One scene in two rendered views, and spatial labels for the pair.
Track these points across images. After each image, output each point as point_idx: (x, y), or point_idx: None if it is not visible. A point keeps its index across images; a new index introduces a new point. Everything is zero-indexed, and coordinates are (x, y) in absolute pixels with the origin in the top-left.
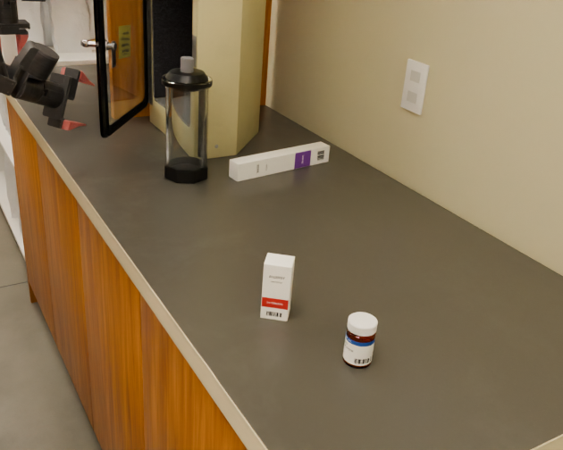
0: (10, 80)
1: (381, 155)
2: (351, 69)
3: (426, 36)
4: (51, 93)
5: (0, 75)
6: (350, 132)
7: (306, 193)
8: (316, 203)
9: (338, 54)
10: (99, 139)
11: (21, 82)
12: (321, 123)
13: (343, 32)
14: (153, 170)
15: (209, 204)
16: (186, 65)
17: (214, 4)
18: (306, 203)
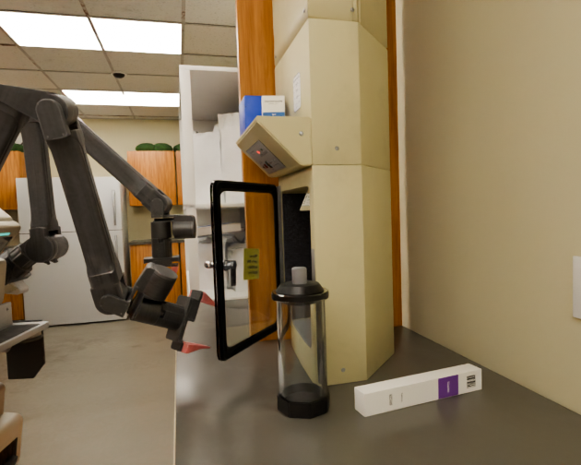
0: (123, 302)
1: (552, 381)
2: (493, 279)
3: None
4: (169, 314)
5: (113, 296)
6: (503, 351)
7: (460, 437)
8: (477, 456)
9: (475, 266)
10: (227, 363)
11: (136, 304)
12: (464, 342)
13: (478, 242)
14: (267, 399)
15: (323, 452)
16: (297, 276)
17: (332, 215)
18: (461, 456)
